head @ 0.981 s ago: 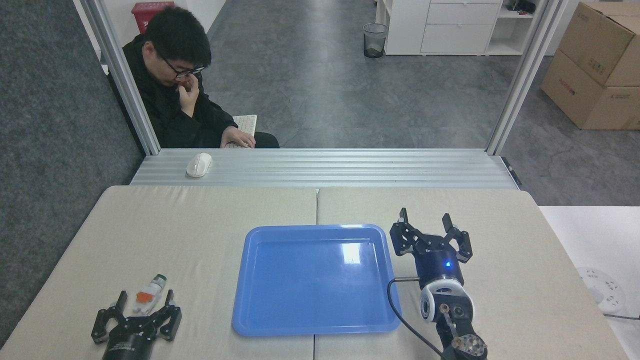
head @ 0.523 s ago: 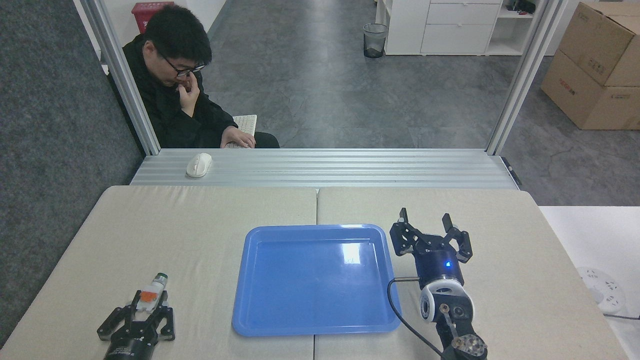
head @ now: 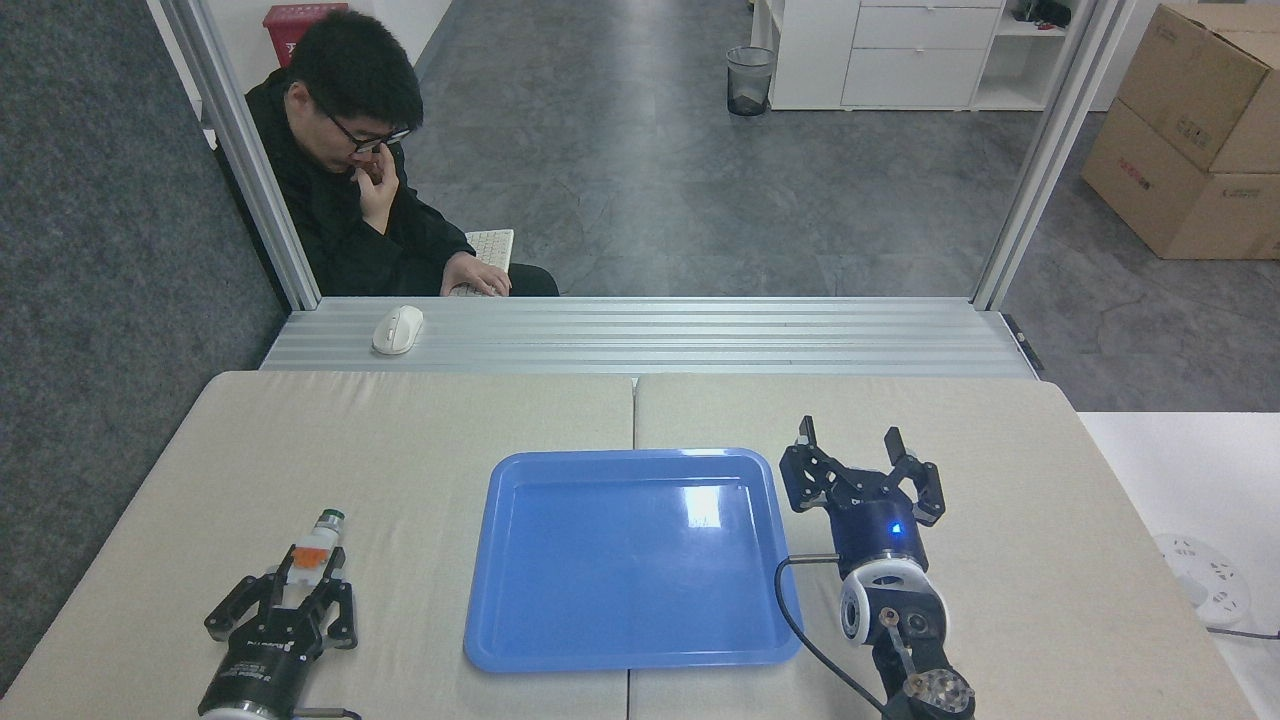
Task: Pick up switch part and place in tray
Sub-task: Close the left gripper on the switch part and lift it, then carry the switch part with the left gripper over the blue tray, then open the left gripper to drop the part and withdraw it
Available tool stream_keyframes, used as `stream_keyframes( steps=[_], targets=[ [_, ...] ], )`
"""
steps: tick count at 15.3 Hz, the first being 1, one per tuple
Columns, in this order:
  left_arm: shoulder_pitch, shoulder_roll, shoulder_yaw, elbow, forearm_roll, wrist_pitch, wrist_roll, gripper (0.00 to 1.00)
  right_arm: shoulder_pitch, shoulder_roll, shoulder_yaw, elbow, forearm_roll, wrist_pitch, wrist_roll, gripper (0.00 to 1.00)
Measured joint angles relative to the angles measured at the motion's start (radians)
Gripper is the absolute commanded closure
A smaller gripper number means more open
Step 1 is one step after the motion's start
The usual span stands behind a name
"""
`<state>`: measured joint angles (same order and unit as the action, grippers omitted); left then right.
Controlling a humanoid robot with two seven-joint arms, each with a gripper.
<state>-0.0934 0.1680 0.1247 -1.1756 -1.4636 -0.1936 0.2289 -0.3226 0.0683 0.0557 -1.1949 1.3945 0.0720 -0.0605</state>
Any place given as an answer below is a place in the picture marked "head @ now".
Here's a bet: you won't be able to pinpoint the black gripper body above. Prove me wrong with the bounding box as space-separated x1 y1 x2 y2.
828 493 931 578
197 600 323 717

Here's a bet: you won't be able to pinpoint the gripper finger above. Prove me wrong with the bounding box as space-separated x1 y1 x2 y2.
779 415 853 514
878 426 947 528
298 572 360 653
204 570 284 644

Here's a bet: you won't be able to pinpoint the white orange switch part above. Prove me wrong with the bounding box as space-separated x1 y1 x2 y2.
282 508 348 607

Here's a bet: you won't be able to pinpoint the blue plastic tray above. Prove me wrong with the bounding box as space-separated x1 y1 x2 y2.
463 448 804 674

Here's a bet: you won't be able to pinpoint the person's left hand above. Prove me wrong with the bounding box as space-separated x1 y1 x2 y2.
440 252 514 299

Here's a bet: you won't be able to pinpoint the person's right hand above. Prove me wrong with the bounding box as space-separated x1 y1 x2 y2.
350 146 402 237

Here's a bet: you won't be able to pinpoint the silver aluminium profile platform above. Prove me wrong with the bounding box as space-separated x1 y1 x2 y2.
260 296 1041 380

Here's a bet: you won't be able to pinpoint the white side table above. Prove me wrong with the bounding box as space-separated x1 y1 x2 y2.
1075 411 1280 720

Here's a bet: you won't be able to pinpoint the white computer mouse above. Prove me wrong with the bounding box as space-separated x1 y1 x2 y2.
372 305 425 356

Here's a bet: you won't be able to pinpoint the white round power socket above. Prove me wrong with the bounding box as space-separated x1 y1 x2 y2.
1150 533 1254 629

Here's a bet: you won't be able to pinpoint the grey felt partition panel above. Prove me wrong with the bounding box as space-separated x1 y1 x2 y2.
0 0 292 693

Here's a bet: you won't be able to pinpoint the large cardboard box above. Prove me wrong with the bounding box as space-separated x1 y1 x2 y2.
1080 98 1280 262

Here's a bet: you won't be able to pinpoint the white keyboard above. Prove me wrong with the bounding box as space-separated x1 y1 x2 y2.
445 228 516 298

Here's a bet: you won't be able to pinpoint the person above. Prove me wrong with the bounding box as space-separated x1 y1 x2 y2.
212 10 561 299

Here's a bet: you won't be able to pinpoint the black mesh waste basket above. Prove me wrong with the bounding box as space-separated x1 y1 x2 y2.
725 45 778 118

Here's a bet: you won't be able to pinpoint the white drawer cabinet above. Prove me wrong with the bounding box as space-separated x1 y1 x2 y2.
750 0 1079 113

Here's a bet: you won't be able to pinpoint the black-framed glasses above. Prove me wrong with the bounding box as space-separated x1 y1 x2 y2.
318 100 413 155

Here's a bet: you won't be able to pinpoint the small cardboard box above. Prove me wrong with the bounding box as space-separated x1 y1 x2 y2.
1115 3 1280 176

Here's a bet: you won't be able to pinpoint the red bin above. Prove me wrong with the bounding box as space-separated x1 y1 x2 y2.
262 3 351 69

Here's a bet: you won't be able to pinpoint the silver aluminium post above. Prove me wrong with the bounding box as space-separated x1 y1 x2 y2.
970 0 1141 312
160 0 322 312

